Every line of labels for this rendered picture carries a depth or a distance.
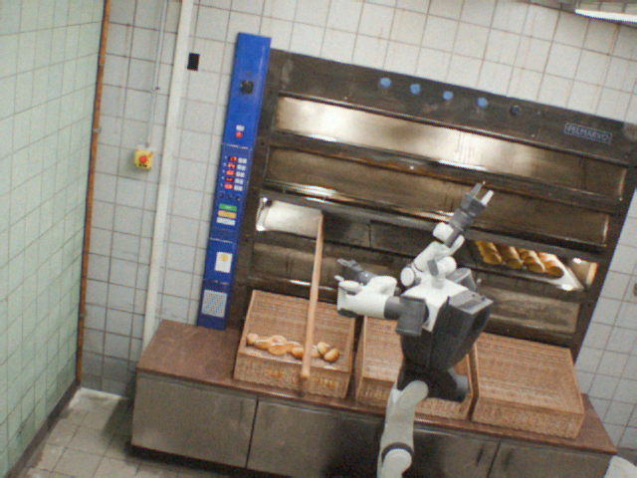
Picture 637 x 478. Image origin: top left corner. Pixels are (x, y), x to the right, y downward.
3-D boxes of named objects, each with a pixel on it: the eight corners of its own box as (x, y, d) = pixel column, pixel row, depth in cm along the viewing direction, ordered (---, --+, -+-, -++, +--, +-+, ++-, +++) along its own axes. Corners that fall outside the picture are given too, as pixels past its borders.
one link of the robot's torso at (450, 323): (480, 363, 290) (504, 286, 277) (442, 390, 263) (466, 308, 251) (420, 334, 305) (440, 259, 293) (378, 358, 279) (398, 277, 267)
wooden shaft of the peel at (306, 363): (308, 382, 237) (310, 374, 236) (299, 380, 237) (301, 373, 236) (324, 220, 398) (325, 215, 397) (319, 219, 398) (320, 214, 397)
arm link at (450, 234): (467, 224, 305) (451, 244, 308) (447, 210, 304) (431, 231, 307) (472, 232, 295) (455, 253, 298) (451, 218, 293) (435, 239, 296)
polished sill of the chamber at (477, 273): (255, 232, 371) (256, 225, 370) (581, 295, 374) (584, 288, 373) (253, 236, 366) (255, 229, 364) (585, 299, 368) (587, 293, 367)
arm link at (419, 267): (438, 245, 313) (412, 271, 325) (422, 243, 307) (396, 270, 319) (448, 264, 308) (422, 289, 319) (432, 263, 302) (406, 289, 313)
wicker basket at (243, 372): (245, 334, 383) (252, 288, 374) (346, 352, 385) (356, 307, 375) (231, 379, 337) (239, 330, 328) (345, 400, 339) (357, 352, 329)
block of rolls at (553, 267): (467, 227, 437) (469, 219, 435) (539, 242, 437) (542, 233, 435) (484, 263, 380) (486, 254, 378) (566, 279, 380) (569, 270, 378)
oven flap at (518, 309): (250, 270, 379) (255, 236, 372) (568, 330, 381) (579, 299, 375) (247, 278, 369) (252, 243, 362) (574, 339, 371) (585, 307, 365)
